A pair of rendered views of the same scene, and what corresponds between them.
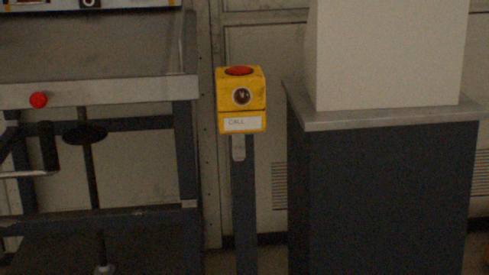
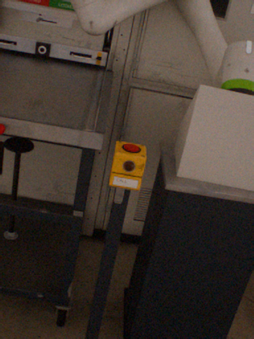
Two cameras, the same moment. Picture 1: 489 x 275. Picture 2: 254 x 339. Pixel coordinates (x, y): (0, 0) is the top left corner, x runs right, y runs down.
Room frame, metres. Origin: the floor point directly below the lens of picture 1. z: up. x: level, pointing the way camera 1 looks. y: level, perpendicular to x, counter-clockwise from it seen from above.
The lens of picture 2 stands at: (-0.18, 0.02, 1.42)
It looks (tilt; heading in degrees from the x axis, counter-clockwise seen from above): 26 degrees down; 0
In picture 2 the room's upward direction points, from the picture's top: 12 degrees clockwise
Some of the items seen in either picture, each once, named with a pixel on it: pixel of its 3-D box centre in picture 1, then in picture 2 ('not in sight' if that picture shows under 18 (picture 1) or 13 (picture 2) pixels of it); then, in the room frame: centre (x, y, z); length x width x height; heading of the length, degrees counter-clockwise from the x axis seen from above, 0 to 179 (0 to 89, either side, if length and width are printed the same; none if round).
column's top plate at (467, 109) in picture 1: (374, 96); (217, 172); (1.29, -0.28, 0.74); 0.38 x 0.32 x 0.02; 95
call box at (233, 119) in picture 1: (240, 99); (127, 165); (0.98, 0.01, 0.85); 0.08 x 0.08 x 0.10; 4
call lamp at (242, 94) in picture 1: (241, 97); (129, 167); (0.93, 0.01, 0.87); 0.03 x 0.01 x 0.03; 94
